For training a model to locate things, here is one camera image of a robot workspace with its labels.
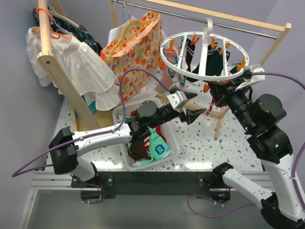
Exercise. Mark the white ruffled dress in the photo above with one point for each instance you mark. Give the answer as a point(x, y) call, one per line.
point(90, 75)

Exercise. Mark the pink patterned sock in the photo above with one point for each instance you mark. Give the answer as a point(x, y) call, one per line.
point(169, 76)

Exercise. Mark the wooden left clothes rack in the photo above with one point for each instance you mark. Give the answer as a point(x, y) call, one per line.
point(59, 76)

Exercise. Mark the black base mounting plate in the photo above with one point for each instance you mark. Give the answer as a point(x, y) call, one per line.
point(162, 184)

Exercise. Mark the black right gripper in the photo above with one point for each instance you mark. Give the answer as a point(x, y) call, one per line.
point(220, 90)

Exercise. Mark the white plastic basket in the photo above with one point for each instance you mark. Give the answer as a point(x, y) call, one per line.
point(166, 129)

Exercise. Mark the wooden right clothes rack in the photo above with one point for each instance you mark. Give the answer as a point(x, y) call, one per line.
point(283, 30)

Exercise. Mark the black striped sock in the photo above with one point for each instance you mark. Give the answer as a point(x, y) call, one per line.
point(196, 70)
point(189, 55)

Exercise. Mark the mint green sock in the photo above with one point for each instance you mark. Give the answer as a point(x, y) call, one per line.
point(144, 163)

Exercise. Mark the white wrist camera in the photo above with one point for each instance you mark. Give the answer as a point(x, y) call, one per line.
point(177, 100)
point(252, 75)

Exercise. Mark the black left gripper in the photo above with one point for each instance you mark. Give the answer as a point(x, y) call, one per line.
point(194, 113)

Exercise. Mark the brown sock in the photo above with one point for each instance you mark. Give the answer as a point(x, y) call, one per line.
point(138, 151)

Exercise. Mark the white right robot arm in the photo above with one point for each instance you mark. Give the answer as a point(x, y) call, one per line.
point(282, 207)

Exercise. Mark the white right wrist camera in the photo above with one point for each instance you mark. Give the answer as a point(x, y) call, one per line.
point(252, 75)

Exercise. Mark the teal clothespin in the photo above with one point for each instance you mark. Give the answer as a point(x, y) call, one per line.
point(182, 80)

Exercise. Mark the white round sock hanger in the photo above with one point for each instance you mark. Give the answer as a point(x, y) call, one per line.
point(206, 36)

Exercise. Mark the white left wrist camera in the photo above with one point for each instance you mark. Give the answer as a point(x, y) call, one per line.
point(177, 100)

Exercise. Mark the wooden clothes rack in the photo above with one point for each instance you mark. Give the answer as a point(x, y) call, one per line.
point(283, 30)
point(59, 76)

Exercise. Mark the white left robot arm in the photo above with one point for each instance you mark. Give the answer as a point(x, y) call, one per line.
point(67, 147)

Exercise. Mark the red white striped sock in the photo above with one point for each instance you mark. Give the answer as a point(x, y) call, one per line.
point(210, 107)

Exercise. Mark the orange plastic hanger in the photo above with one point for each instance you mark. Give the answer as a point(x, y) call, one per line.
point(54, 35)

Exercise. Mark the dark patterned garment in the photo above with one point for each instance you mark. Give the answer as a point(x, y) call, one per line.
point(62, 26)

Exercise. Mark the floral orange tote bag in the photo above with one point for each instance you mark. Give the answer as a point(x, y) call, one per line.
point(138, 47)

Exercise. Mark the orange clothespin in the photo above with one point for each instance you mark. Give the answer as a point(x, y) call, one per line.
point(206, 88)

